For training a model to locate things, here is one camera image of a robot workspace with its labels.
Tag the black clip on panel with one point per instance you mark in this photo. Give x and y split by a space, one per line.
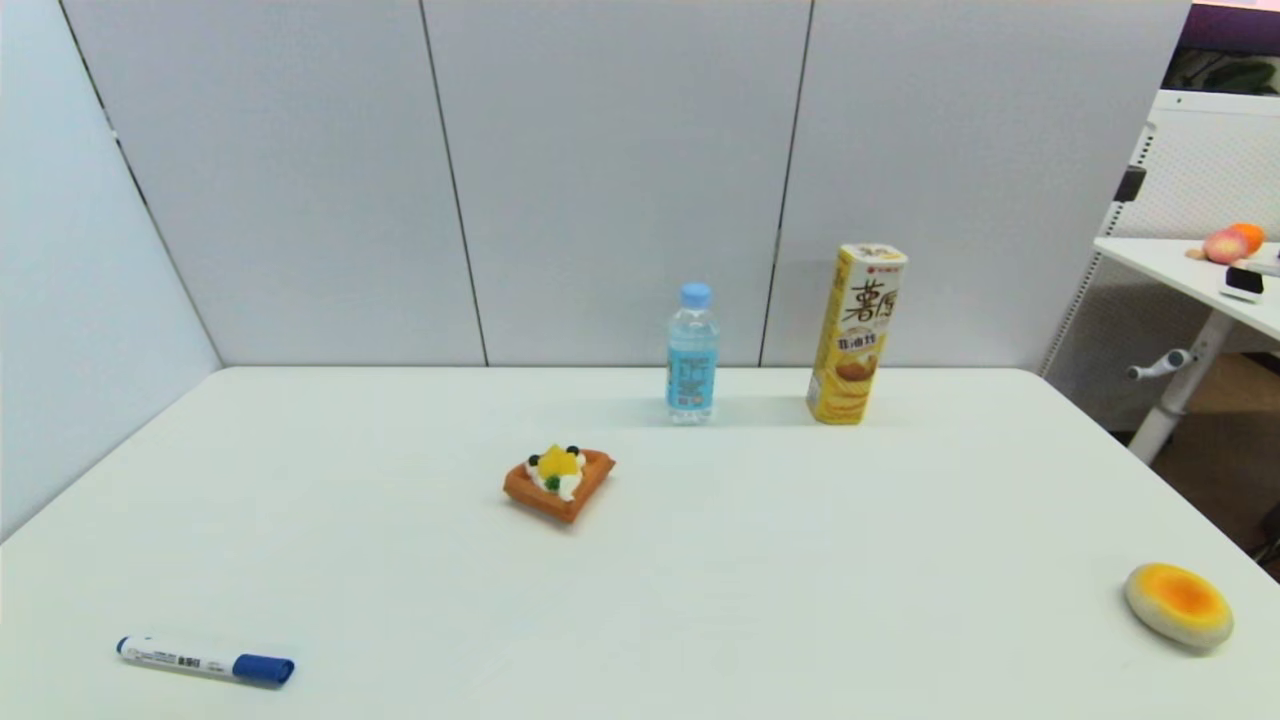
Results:
1131 184

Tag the toy orange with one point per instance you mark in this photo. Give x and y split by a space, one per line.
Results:
1252 236

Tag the white marker with blue cap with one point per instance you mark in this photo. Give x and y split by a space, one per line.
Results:
190 660

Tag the round yellow toy bun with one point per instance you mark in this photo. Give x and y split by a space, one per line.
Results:
1180 603

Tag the black and white device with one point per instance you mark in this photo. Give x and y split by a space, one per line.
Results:
1243 283

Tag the white side table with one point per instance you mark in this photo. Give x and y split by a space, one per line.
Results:
1190 275

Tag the pink toy peach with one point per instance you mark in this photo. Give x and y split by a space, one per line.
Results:
1224 247

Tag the yellow potato chips box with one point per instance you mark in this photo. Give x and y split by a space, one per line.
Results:
855 340

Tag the white perforated panel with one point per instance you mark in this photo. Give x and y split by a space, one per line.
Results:
1210 160

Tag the clear soda water bottle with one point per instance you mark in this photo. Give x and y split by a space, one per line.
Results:
692 370

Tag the toy waffle with fruit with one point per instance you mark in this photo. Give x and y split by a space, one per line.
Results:
560 490

